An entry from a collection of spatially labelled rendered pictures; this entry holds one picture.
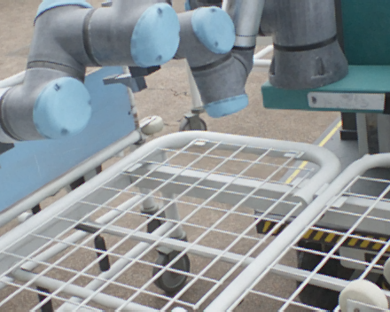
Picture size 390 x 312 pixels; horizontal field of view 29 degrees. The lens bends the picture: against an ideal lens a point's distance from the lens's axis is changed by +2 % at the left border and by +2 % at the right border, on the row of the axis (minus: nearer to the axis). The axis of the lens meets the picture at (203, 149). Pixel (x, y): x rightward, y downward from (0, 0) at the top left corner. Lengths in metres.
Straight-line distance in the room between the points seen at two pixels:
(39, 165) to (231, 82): 0.50
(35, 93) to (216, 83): 0.43
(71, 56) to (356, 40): 0.87
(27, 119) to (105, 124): 0.68
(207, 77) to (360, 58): 0.52
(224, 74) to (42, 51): 0.42
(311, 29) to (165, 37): 0.66
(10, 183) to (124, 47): 0.63
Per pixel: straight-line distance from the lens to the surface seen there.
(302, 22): 1.71
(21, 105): 1.16
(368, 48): 1.84
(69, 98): 1.14
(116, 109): 1.85
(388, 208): 1.54
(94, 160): 1.81
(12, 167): 1.65
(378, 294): 1.06
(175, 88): 3.86
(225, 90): 1.46
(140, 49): 1.10
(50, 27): 1.18
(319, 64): 1.74
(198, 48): 1.43
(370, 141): 1.97
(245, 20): 1.55
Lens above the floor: 1.20
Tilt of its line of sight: 23 degrees down
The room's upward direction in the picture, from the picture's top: 10 degrees counter-clockwise
